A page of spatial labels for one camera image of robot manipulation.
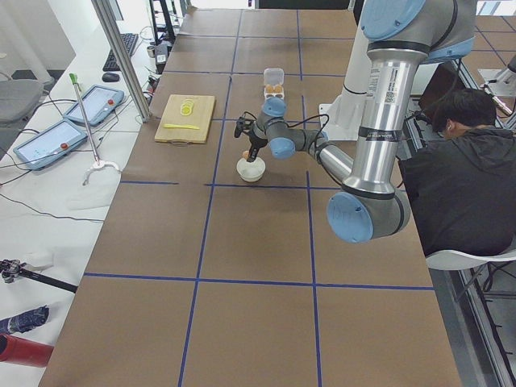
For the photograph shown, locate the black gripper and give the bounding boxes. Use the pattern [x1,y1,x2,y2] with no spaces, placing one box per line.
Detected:
[247,131,268,163]

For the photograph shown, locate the clear plastic egg box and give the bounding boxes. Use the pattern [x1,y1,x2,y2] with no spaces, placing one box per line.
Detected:
[263,68,285,99]

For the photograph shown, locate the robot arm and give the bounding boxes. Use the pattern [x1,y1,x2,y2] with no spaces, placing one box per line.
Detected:
[235,1,476,243]

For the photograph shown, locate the white bowl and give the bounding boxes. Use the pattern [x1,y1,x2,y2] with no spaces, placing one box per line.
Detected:
[236,157,266,182]

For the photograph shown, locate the wooden cutting board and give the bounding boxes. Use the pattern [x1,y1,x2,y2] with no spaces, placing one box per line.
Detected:
[154,94,215,144]

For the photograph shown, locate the lemon slices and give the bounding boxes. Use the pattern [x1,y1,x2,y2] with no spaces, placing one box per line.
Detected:
[180,98,195,117]

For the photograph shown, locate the yellow plastic knife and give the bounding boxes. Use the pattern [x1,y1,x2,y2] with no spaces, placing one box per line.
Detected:
[163,123,200,130]

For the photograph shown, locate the metal reacher grabber stick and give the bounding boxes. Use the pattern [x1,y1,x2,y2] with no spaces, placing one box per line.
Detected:
[69,73,122,186]

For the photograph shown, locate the far teach pendant tablet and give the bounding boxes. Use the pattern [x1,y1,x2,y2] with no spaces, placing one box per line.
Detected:
[63,85,125,127]

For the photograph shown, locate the teach pendant tablet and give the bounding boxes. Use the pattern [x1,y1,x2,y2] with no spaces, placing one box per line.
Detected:
[63,85,125,127]
[14,119,87,171]

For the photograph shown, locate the black computer mouse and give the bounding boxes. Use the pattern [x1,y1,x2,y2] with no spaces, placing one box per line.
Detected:
[102,72,120,83]

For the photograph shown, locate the black keyboard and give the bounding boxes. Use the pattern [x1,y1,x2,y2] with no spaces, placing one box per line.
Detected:
[102,32,139,73]

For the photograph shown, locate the near teach pendant tablet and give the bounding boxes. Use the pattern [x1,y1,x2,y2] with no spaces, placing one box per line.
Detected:
[14,119,87,171]

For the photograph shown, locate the seated person dark jacket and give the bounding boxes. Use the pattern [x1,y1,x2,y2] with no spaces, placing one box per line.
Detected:
[399,89,515,256]

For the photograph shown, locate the white chair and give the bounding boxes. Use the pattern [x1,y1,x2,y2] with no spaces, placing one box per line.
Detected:
[425,245,516,303]

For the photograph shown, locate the folded blue umbrella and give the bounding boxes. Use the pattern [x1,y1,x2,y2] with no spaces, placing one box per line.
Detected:
[1,306,49,335]

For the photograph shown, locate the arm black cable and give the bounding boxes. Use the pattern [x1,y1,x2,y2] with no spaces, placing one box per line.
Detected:
[281,114,331,170]

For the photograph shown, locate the white centre column mount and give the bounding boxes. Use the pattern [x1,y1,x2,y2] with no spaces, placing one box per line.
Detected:
[319,1,371,141]

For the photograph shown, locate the aluminium frame post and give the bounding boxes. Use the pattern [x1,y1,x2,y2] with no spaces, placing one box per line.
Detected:
[91,0,151,123]

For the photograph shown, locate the black tripod handle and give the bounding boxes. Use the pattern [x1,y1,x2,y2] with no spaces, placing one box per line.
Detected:
[1,260,77,293]

